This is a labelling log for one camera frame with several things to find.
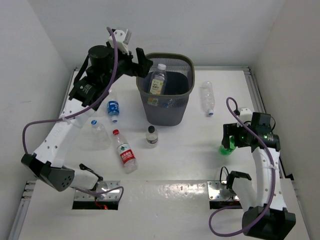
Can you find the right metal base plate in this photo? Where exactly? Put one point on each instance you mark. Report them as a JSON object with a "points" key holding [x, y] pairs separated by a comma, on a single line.
{"points": [[219, 192]]}

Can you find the red label water bottle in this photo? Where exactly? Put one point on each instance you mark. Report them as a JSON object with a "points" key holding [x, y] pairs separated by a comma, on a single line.
{"points": [[125, 152]]}

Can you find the small black cap bottle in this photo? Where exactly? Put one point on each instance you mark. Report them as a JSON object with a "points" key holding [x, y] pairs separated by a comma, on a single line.
{"points": [[152, 136]]}

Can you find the pineapple juice bottle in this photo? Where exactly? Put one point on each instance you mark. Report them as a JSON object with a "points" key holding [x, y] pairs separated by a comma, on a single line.
{"points": [[158, 80]]}

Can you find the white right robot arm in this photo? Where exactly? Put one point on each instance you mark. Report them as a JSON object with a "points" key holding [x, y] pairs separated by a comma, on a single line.
{"points": [[265, 214]]}

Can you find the clear bottle blue cap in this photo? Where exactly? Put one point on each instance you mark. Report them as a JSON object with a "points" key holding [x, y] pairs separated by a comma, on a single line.
{"points": [[100, 137]]}

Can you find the blue label bottle left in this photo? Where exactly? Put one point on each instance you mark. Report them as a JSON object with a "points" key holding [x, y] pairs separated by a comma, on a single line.
{"points": [[113, 109]]}

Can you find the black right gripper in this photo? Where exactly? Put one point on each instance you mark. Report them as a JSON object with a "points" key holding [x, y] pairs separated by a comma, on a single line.
{"points": [[230, 129]]}

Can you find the grey mesh waste bin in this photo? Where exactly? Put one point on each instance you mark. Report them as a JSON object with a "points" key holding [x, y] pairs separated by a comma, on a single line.
{"points": [[168, 109]]}

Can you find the blue label water bottle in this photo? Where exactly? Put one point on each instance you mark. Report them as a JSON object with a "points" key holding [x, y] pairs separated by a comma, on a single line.
{"points": [[166, 103]]}

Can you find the metal base plate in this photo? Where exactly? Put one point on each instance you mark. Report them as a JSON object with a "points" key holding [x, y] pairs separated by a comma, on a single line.
{"points": [[219, 192], [111, 191]]}

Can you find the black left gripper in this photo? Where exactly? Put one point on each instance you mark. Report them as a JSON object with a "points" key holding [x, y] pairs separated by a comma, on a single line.
{"points": [[133, 69]]}

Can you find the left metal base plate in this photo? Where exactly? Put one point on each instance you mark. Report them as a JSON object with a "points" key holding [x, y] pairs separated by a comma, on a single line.
{"points": [[111, 191]]}

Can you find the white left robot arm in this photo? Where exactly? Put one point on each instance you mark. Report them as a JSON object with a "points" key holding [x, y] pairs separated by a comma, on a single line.
{"points": [[101, 68]]}

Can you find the clear crushed bottle right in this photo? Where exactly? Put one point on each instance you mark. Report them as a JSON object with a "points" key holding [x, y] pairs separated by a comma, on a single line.
{"points": [[207, 98]]}

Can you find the green soda bottle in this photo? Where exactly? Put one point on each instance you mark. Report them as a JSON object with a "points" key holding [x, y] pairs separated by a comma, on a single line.
{"points": [[227, 151]]}

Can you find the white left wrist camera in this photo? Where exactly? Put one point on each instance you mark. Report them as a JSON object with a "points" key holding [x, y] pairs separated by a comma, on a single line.
{"points": [[122, 37]]}

